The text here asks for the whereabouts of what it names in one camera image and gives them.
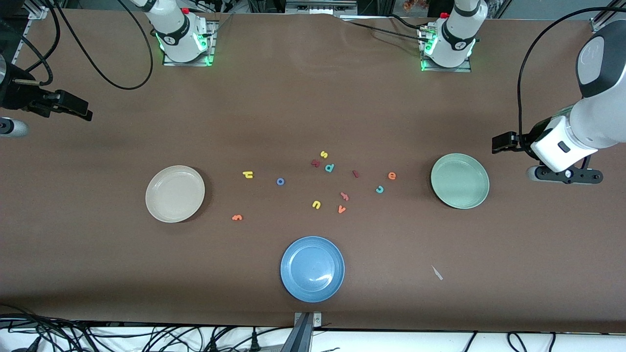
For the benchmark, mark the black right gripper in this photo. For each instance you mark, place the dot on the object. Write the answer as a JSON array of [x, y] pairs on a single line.
[[17, 94]]

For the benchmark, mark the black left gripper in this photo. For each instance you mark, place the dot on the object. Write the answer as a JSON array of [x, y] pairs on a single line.
[[526, 139]]

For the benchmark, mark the green plate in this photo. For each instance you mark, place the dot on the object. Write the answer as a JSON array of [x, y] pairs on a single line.
[[459, 181]]

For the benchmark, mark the beige brown plate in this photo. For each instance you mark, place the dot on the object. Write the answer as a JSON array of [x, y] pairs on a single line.
[[175, 194]]

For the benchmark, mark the small grey tape scrap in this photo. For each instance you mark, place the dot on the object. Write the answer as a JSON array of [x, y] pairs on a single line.
[[437, 273]]

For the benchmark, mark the brown table cover sheet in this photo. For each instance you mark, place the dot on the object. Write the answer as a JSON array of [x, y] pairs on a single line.
[[293, 98]]

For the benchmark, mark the blue plate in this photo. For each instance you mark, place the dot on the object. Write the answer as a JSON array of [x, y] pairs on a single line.
[[312, 269]]

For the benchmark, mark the black power plug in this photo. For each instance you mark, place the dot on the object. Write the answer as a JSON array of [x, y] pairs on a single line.
[[212, 344], [254, 342]]

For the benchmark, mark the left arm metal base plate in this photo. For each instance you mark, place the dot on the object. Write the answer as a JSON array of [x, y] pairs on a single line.
[[447, 69]]

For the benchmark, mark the aluminium frame profile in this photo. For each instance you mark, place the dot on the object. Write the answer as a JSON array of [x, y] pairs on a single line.
[[38, 10], [606, 17]]

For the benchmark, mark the grey metal bracket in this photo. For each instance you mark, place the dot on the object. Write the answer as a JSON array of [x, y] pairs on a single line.
[[320, 6]]

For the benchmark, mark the grey metal camera mount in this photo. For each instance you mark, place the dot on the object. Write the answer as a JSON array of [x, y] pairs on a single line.
[[305, 337]]

